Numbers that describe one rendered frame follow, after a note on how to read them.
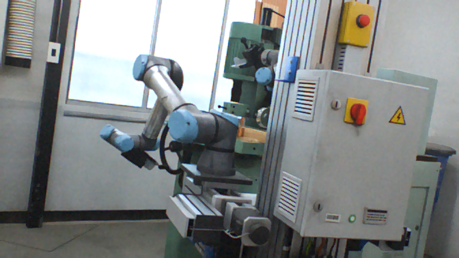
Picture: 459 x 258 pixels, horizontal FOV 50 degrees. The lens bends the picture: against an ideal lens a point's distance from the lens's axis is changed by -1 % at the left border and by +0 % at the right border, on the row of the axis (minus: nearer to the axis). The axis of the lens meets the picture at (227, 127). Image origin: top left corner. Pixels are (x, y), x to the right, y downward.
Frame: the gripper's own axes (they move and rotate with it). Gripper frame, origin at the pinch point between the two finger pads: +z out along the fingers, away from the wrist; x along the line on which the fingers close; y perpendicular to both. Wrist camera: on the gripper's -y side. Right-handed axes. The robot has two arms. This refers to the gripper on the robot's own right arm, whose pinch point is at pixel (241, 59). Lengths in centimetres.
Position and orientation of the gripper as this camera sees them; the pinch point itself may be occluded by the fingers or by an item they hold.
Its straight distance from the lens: 253.6
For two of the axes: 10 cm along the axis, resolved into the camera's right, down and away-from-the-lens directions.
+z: -6.2, -1.6, 7.7
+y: -4.3, -7.5, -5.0
